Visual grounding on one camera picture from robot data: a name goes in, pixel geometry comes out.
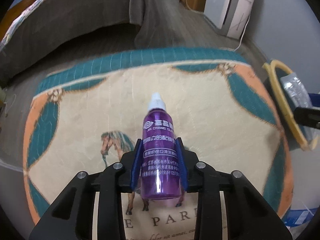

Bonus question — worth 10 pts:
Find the light blue quilt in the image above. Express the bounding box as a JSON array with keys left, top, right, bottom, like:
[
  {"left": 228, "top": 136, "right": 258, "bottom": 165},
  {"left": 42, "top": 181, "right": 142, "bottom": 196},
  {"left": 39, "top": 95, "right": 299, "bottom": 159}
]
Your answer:
[{"left": 0, "top": 0, "right": 75, "bottom": 52}]

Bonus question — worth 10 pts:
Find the bed with brown cover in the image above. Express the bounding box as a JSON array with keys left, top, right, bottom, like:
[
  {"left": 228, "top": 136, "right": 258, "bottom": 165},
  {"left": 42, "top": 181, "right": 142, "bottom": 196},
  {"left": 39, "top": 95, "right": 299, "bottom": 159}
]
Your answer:
[{"left": 1, "top": 0, "right": 176, "bottom": 86}]

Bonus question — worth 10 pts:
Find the white power cable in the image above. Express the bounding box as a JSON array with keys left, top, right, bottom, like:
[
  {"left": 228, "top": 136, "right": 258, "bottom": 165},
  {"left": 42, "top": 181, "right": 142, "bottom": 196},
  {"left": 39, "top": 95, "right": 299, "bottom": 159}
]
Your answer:
[{"left": 233, "top": 13, "right": 252, "bottom": 52}]

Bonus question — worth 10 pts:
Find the silver foil packet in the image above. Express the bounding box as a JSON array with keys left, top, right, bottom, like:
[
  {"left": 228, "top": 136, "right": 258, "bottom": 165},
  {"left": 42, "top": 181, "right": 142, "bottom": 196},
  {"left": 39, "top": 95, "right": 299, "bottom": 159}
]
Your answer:
[{"left": 280, "top": 73, "right": 312, "bottom": 108}]

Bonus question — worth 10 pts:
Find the white air purifier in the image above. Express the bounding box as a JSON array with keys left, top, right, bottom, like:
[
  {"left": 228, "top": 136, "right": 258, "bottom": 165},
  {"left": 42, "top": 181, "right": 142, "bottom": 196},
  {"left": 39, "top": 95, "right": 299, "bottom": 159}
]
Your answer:
[{"left": 203, "top": 0, "right": 254, "bottom": 40}]

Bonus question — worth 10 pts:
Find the yellow teal trash bin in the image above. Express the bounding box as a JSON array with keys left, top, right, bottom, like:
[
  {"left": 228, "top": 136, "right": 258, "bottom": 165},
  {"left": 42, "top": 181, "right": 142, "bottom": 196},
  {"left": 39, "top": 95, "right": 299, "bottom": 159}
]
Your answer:
[{"left": 263, "top": 60, "right": 318, "bottom": 151}]

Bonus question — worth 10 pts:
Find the wooden headboard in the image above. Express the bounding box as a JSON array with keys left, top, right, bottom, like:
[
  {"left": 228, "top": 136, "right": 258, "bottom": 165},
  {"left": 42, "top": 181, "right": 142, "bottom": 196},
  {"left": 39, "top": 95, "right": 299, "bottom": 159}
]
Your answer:
[{"left": 0, "top": 0, "right": 36, "bottom": 40}]

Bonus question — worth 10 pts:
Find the patterned teal orange cushion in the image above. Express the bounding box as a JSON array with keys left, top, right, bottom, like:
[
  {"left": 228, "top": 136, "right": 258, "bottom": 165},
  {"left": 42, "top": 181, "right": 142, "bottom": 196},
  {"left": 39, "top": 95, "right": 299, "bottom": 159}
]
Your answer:
[{"left": 23, "top": 48, "right": 293, "bottom": 239}]

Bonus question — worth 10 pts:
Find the purple spray bottle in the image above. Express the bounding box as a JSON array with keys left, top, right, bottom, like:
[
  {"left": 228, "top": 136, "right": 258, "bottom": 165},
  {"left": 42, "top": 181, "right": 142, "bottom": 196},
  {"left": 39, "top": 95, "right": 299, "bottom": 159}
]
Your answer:
[{"left": 141, "top": 93, "right": 181, "bottom": 200}]

